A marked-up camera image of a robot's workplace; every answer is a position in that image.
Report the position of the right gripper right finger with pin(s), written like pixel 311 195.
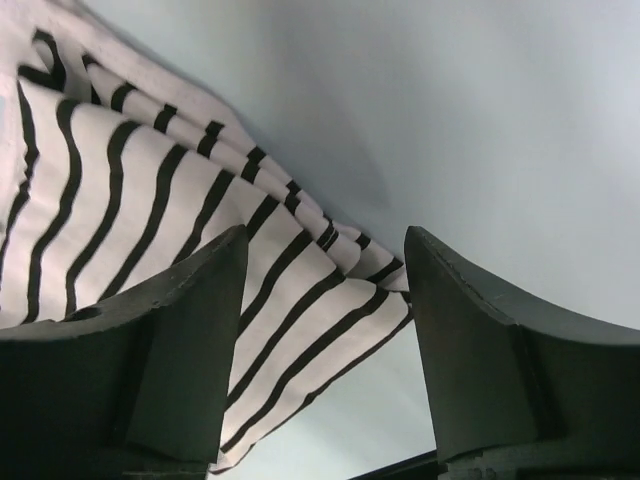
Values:
pixel 518 387

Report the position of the black white striped tank top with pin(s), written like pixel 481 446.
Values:
pixel 114 169

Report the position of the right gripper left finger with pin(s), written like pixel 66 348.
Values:
pixel 132 387

